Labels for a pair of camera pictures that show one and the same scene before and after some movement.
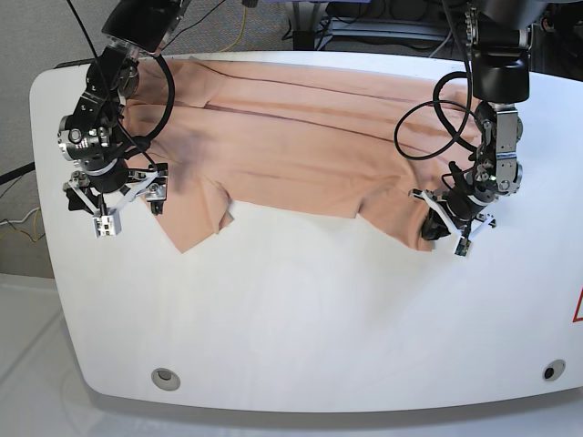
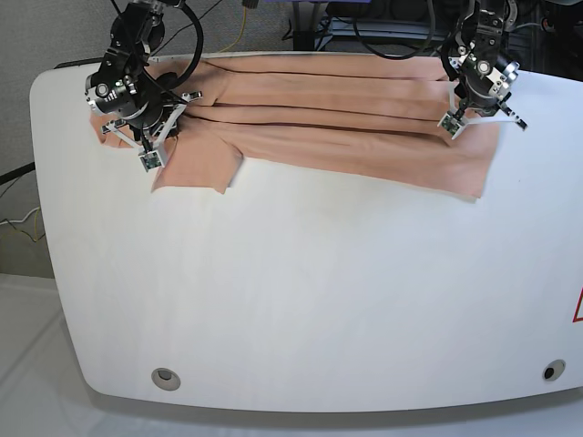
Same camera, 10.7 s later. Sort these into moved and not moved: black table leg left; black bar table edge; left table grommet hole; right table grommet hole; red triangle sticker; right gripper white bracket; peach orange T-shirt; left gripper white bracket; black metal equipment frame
Moved: peach orange T-shirt; left gripper white bracket; right gripper white bracket
Not moved: red triangle sticker; black bar table edge; left table grommet hole; black table leg left; right table grommet hole; black metal equipment frame
